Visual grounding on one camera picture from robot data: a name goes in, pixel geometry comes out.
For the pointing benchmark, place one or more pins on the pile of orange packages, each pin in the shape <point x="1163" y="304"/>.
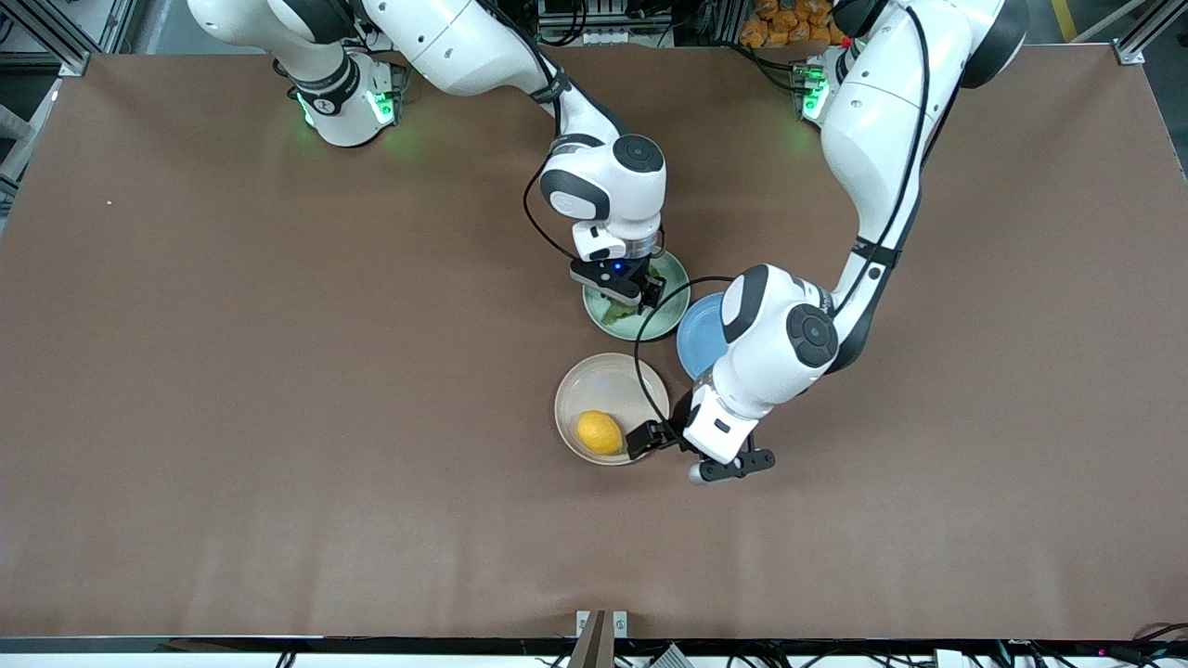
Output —
<point x="780" y="23"/>

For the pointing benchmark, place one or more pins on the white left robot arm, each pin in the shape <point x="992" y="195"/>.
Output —
<point x="872" y="139"/>

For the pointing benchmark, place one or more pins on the aluminium frame side post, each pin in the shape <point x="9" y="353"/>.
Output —
<point x="37" y="116"/>

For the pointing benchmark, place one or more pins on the grey metal table bracket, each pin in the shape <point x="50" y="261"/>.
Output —
<point x="620" y="623"/>

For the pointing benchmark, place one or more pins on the brown wooden post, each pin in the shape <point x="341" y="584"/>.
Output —
<point x="590" y="649"/>

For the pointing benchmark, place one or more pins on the pale pink plate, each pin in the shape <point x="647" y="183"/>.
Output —
<point x="603" y="385"/>

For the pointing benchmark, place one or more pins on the aluminium frame corner profile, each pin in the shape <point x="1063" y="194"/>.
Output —
<point x="1130" y="51"/>
<point x="74" y="63"/>

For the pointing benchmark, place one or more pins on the yellow lemon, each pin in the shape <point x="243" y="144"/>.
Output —
<point x="600" y="433"/>

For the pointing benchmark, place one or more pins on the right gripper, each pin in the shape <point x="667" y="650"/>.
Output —
<point x="651" y="281"/>

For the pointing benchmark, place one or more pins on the green lettuce leaf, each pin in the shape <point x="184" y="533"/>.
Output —
<point x="617" y="314"/>

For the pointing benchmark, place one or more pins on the blue plate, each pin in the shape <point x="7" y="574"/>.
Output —
<point x="698" y="339"/>

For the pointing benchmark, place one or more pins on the light green plate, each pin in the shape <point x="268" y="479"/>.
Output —
<point x="664" y="320"/>

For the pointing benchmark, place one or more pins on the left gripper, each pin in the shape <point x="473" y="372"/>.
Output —
<point x="665" y="432"/>

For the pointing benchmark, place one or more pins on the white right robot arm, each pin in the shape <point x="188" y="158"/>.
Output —
<point x="464" y="37"/>

